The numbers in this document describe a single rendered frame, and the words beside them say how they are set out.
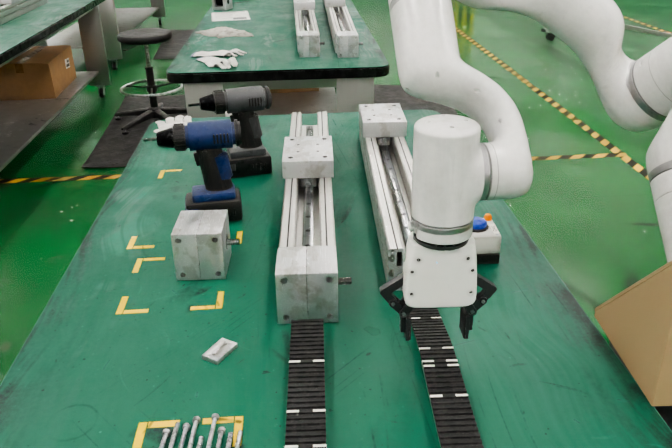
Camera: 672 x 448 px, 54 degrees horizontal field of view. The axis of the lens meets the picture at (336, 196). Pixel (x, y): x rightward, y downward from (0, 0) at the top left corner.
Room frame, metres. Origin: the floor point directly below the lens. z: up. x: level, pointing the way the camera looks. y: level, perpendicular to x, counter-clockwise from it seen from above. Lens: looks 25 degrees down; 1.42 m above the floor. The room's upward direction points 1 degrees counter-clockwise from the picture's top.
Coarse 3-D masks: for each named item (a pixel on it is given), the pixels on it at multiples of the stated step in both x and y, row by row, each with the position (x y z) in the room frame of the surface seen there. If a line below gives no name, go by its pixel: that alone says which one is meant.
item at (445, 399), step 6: (432, 396) 0.68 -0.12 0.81; (438, 396) 0.68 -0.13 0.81; (444, 396) 0.68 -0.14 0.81; (450, 396) 0.68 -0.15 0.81; (456, 396) 0.68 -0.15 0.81; (462, 396) 0.68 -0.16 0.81; (432, 402) 0.67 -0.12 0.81; (438, 402) 0.67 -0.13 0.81; (444, 402) 0.67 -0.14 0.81; (450, 402) 0.67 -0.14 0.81; (456, 402) 0.67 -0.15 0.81; (462, 402) 0.67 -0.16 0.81; (468, 402) 0.67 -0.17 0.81
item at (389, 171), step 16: (368, 144) 1.51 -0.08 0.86; (400, 144) 1.51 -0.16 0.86; (368, 160) 1.44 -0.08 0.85; (384, 160) 1.48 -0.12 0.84; (400, 160) 1.42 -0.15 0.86; (368, 176) 1.44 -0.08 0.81; (384, 176) 1.31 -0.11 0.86; (400, 176) 1.40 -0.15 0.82; (384, 192) 1.23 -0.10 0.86; (400, 192) 1.29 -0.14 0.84; (384, 208) 1.15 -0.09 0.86; (400, 208) 1.21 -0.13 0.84; (384, 224) 1.09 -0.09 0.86; (400, 224) 1.15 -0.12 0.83; (384, 240) 1.06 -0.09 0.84; (400, 240) 1.02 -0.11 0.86; (384, 256) 1.06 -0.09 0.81; (400, 256) 1.01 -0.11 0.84; (384, 272) 1.05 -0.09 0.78; (400, 272) 0.99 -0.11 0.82; (400, 288) 0.99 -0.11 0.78
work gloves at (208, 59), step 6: (192, 54) 2.91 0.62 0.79; (198, 54) 2.89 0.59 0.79; (204, 54) 2.90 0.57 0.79; (210, 54) 2.89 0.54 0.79; (216, 54) 2.89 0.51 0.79; (222, 54) 2.89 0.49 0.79; (228, 54) 2.89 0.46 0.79; (234, 54) 2.89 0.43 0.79; (240, 54) 2.90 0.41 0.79; (204, 60) 2.78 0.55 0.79; (210, 60) 2.77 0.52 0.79; (216, 60) 2.75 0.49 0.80; (222, 60) 2.69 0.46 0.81; (228, 60) 2.71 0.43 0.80; (234, 60) 2.74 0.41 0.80; (210, 66) 2.69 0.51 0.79; (216, 66) 2.69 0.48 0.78; (222, 66) 2.67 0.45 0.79; (228, 66) 2.67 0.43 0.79; (234, 66) 2.69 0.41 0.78
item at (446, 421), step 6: (438, 420) 0.64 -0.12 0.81; (444, 420) 0.64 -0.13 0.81; (450, 420) 0.64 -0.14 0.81; (456, 420) 0.64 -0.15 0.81; (462, 420) 0.64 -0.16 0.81; (468, 420) 0.64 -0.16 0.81; (474, 420) 0.64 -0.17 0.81; (438, 426) 0.63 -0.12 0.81; (444, 426) 0.63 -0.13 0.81; (450, 426) 0.63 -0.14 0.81; (456, 426) 0.63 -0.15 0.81; (462, 426) 0.63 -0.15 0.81; (468, 426) 0.63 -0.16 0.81; (474, 426) 0.63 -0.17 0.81
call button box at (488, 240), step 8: (488, 224) 1.13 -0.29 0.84; (472, 232) 1.09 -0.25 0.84; (480, 232) 1.09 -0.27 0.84; (488, 232) 1.09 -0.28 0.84; (496, 232) 1.09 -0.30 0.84; (480, 240) 1.08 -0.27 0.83; (488, 240) 1.08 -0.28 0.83; (496, 240) 1.08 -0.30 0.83; (480, 248) 1.08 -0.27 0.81; (488, 248) 1.08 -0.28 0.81; (496, 248) 1.08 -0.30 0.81; (480, 256) 1.08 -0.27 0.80; (488, 256) 1.08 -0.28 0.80; (496, 256) 1.08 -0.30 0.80
